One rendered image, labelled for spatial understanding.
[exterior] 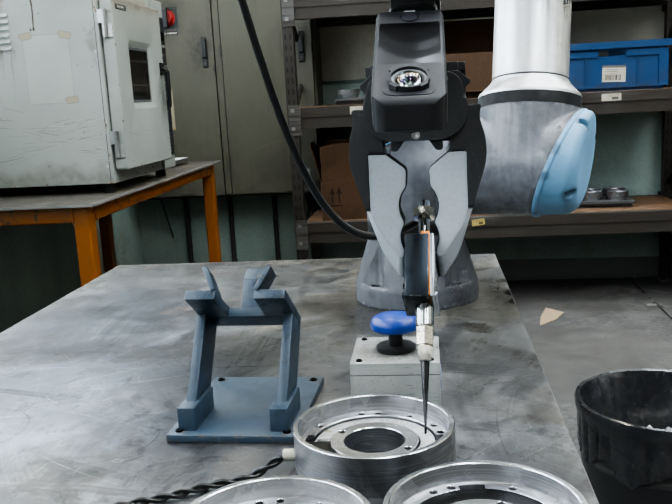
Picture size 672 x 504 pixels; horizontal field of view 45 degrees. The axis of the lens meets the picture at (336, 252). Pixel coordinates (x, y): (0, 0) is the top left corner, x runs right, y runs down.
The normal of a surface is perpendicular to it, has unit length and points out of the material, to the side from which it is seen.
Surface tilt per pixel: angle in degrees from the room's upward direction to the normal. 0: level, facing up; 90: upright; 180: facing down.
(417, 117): 122
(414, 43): 32
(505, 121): 78
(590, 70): 90
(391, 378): 90
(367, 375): 90
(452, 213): 90
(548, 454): 0
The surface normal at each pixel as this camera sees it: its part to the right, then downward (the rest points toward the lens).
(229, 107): -0.11, 0.19
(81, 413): -0.05, -0.98
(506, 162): -0.41, 0.08
